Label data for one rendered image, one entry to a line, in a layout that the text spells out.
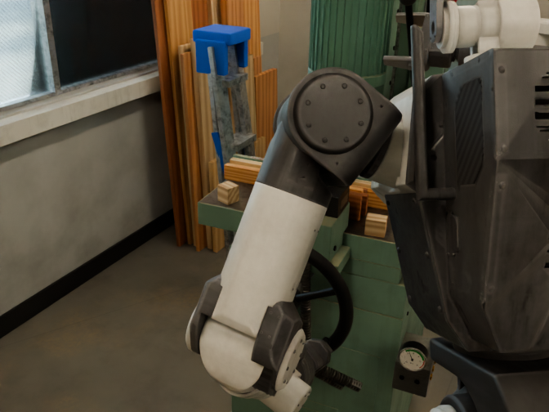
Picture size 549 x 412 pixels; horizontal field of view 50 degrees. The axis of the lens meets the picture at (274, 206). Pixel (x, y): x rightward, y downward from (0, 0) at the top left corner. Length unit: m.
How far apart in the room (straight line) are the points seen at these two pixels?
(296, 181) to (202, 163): 2.23
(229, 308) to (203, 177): 2.25
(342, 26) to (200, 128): 1.63
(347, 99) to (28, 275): 2.15
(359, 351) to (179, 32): 1.81
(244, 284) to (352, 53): 0.74
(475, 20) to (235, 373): 0.51
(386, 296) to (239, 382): 0.70
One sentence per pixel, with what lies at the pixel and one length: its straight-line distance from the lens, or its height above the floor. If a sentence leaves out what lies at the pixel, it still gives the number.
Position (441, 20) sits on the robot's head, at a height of 1.42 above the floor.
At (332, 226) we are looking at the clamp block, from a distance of 1.23.
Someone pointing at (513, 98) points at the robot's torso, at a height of 1.38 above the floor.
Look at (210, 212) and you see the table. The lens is 1.45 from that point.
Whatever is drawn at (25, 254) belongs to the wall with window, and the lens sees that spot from 2.60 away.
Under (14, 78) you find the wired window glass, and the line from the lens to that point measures 2.50.
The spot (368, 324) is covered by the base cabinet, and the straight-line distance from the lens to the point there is 1.43.
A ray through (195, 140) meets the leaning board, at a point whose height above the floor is 0.58.
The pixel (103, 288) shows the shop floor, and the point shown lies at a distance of 2.83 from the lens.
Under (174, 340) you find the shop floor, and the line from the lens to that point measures 2.46.
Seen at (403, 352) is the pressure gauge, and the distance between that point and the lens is 1.37.
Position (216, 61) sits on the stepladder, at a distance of 2.20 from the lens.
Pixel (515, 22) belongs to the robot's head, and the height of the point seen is 1.42.
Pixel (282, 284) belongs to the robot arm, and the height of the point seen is 1.16.
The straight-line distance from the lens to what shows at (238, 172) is 1.55.
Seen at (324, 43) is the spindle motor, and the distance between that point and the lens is 1.30.
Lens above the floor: 1.52
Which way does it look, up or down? 26 degrees down
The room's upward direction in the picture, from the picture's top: 1 degrees clockwise
